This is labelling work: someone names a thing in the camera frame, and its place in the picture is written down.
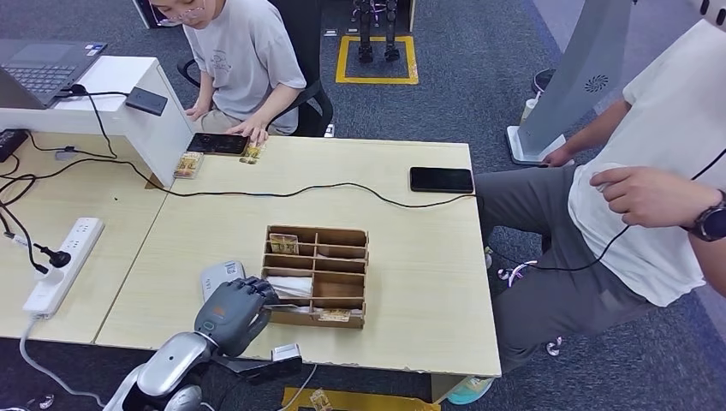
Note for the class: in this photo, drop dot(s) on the black smartphone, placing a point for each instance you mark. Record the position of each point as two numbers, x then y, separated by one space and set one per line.
442 180
215 144

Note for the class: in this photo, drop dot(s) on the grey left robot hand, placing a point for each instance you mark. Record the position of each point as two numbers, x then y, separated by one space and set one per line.
227 317

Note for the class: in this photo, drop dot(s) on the white plug adapter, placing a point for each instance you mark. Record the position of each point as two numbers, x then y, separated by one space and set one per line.
50 276

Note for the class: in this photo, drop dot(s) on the person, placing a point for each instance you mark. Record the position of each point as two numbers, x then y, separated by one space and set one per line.
652 255
244 57

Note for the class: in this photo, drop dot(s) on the white power strip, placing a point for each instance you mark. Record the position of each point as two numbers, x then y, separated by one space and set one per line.
79 238

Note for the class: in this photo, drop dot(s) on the wooden compartment organizer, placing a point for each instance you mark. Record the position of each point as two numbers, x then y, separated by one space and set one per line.
295 321

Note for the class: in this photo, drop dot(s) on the teal white shoe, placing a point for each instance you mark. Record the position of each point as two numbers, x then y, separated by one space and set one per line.
468 391

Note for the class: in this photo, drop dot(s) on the black computer tower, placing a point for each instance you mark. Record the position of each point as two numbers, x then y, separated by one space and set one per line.
144 14

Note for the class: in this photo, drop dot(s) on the black shoe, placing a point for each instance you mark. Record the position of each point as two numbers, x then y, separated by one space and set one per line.
543 80

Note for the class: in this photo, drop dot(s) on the grey floor stand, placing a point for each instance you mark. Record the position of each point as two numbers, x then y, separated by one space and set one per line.
584 68

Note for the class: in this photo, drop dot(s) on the person's left hand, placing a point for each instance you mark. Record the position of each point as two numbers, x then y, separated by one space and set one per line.
658 195
249 132

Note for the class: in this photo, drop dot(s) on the gold cards in clear case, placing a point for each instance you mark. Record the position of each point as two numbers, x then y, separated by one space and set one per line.
188 165

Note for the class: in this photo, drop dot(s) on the eyeglasses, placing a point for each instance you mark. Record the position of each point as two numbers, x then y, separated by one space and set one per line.
181 16

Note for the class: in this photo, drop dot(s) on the white handheld remote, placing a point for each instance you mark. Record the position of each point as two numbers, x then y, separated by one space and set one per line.
601 171

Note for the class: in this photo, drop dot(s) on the yellow floor tape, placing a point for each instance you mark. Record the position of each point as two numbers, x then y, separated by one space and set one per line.
368 400

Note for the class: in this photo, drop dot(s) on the person's right forearm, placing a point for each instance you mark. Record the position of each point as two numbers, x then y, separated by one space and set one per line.
206 91
595 129

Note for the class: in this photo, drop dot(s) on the black humanoid robot legs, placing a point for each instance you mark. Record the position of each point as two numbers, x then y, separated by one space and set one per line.
366 54

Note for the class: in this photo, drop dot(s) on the yellow tape square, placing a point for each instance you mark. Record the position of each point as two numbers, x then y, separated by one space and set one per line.
374 79

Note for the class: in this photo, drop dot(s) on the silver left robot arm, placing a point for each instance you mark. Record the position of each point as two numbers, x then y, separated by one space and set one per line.
164 363

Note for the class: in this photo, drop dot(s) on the person's left forearm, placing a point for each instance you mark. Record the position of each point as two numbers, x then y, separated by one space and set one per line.
712 266
281 105

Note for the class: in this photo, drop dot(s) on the grey laptop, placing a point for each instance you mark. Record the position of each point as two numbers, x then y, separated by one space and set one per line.
39 68

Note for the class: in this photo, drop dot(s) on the white desk riser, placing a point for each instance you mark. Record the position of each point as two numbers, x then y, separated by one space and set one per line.
153 136

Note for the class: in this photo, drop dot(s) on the black power bank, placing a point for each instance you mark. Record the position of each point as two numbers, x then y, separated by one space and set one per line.
146 101

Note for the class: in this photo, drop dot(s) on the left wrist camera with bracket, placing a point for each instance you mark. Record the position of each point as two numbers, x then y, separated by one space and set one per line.
285 353

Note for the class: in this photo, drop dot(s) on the black hub box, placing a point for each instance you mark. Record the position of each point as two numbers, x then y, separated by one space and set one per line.
11 143

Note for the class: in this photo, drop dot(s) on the grey card reader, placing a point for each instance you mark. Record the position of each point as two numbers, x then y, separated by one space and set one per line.
218 275

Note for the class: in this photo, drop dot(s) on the person's right hand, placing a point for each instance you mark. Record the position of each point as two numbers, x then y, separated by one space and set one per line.
198 111
558 157

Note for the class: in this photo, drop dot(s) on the black wristwatch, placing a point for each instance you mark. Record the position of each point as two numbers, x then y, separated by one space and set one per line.
709 221

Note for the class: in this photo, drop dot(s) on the shiny chair caster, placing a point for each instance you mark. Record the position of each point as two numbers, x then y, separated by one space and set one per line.
554 347
513 275

